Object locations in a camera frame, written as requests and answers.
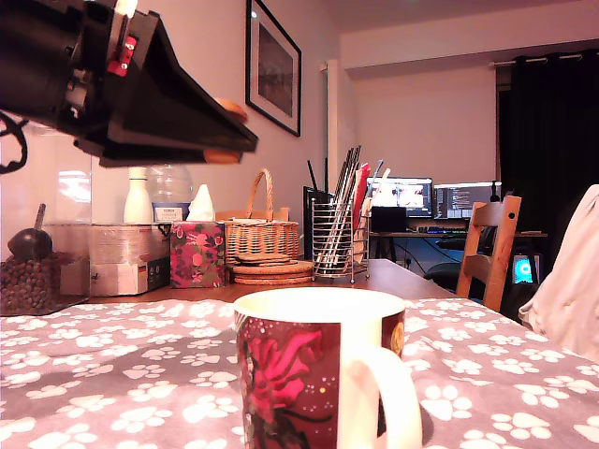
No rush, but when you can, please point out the small black box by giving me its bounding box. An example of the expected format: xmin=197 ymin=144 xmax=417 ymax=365
xmin=369 ymin=206 xmax=407 ymax=234

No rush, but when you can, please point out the dark brown scoop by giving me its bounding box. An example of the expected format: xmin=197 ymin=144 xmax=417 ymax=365
xmin=6 ymin=202 xmax=53 ymax=261

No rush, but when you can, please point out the black utensil handles bundle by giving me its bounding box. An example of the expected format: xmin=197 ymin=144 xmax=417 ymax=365
xmin=322 ymin=144 xmax=362 ymax=275

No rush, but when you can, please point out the metal wire utensil rack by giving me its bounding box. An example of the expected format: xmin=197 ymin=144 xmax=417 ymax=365
xmin=310 ymin=196 xmax=371 ymax=284

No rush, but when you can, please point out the floral tissue box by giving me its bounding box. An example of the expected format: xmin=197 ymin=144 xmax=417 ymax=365
xmin=168 ymin=221 xmax=226 ymax=289

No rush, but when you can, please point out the black curtain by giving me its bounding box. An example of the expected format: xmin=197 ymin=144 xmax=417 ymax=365
xmin=496 ymin=49 xmax=599 ymax=324

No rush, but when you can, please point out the grey paw print cloth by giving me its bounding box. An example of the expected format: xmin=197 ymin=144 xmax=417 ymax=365
xmin=0 ymin=297 xmax=599 ymax=449

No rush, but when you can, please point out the large clear water bottle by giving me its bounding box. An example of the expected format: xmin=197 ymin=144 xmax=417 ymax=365
xmin=150 ymin=163 xmax=195 ymax=224

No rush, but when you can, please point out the white vertical pipe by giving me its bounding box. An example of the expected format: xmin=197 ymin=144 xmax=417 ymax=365
xmin=320 ymin=58 xmax=339 ymax=196

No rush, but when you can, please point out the wicker basket with handle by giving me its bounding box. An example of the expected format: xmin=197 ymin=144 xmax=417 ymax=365
xmin=214 ymin=167 xmax=300 ymax=267

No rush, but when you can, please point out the wooden chair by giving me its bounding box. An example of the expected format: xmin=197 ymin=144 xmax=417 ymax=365
xmin=455 ymin=195 xmax=523 ymax=313

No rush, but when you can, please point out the red kitchen utensil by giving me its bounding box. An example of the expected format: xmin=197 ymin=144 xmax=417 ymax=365
xmin=351 ymin=162 xmax=372 ymax=221

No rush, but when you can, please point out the round cork trivet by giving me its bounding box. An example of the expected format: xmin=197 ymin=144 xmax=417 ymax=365
xmin=231 ymin=260 xmax=314 ymax=278
xmin=232 ymin=273 xmax=313 ymax=287

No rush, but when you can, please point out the white mug red flower print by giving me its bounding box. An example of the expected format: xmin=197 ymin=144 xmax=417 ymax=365
xmin=231 ymin=286 xmax=425 ymax=449

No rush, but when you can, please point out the dark square cork coaster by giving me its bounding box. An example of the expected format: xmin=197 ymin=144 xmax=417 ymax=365
xmin=233 ymin=252 xmax=291 ymax=267

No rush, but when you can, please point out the computer case glowing fan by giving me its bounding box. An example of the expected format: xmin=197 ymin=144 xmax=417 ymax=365
xmin=509 ymin=253 xmax=540 ymax=285

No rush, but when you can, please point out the monitor showing code text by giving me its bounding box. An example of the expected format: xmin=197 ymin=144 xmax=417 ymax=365
xmin=432 ymin=181 xmax=502 ymax=221

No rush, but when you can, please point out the orange coffee capsule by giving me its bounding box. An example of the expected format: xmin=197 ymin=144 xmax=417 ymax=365
xmin=205 ymin=96 xmax=250 ymax=166

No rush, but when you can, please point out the monitor showing video windows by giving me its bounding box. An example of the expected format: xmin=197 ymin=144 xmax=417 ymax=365
xmin=366 ymin=176 xmax=433 ymax=219

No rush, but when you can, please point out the clear container white lid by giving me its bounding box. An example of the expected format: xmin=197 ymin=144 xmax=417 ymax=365
xmin=0 ymin=109 xmax=95 ymax=315

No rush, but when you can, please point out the white curtain rod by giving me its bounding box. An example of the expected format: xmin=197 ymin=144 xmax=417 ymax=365
xmin=489 ymin=51 xmax=599 ymax=69

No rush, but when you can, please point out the white tissue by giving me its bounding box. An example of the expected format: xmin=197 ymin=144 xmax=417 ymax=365
xmin=185 ymin=183 xmax=216 ymax=223

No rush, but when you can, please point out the light wooden board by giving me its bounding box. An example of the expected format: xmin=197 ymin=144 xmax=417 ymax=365
xmin=214 ymin=207 xmax=291 ymax=223

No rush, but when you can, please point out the white metal bottle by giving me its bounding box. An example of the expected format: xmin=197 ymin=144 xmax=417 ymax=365
xmin=123 ymin=167 xmax=154 ymax=225

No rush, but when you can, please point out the pale draped fabric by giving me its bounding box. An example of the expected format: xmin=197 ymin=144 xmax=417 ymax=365
xmin=518 ymin=183 xmax=599 ymax=364

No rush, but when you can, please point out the black framed picture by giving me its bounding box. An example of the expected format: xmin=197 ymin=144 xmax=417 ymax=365
xmin=244 ymin=0 xmax=303 ymax=138

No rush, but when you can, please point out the black corrugated cable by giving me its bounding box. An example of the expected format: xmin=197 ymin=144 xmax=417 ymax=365
xmin=0 ymin=109 xmax=30 ymax=175

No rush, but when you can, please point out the black router with antennas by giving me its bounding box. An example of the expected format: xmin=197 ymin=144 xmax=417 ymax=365
xmin=302 ymin=157 xmax=336 ymax=259

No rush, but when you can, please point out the backlit keyboard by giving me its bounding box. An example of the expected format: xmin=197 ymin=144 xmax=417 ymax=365
xmin=417 ymin=224 xmax=469 ymax=235

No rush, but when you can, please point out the dark office chair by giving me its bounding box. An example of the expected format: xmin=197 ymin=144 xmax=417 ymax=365
xmin=423 ymin=261 xmax=464 ymax=294

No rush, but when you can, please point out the white printed cardboard box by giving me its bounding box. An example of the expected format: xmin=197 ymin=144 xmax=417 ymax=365
xmin=44 ymin=222 xmax=172 ymax=297

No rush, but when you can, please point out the dark desk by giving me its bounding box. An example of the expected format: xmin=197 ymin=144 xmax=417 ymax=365
xmin=368 ymin=228 xmax=548 ymax=275

